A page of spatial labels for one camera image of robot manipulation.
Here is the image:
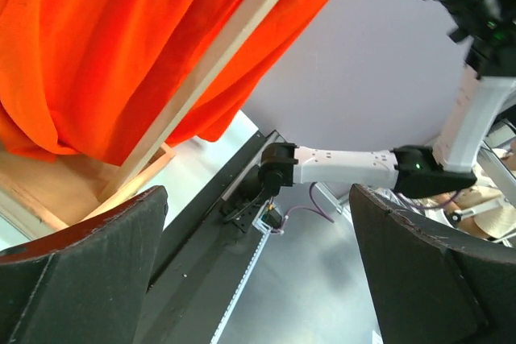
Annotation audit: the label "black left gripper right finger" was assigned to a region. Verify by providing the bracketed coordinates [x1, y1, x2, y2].
[349, 184, 515, 343]

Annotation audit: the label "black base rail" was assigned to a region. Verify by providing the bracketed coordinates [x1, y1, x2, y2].
[134, 131, 283, 343]

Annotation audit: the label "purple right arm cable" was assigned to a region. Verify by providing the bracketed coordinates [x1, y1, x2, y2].
[270, 182, 464, 236]

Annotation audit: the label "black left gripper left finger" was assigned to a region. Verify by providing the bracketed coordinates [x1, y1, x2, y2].
[1, 186, 168, 343]

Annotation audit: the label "white slotted cable duct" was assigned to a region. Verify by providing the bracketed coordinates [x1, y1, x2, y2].
[210, 229, 270, 344]

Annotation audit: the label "orange shorts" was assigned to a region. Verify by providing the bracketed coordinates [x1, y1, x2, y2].
[0, 0, 356, 167]

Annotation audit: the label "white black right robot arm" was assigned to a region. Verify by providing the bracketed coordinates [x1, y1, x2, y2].
[259, 0, 515, 343]

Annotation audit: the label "wooden hanger rack stand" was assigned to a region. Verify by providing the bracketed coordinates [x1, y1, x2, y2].
[1, 0, 279, 238]

